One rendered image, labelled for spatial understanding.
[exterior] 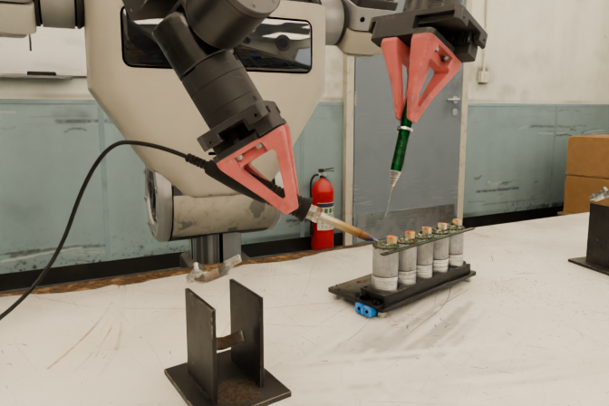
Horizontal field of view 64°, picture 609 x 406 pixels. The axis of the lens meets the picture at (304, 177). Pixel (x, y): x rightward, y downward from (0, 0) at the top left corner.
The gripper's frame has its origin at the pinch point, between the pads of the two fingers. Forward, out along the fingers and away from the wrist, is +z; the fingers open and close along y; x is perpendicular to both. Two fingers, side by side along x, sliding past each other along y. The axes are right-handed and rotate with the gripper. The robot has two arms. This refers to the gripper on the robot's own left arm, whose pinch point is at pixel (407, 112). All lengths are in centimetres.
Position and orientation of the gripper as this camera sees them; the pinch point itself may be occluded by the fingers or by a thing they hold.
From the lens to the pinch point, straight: 49.5
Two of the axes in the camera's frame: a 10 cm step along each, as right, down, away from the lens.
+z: -2.5, 9.6, -1.2
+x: 6.6, 2.6, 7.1
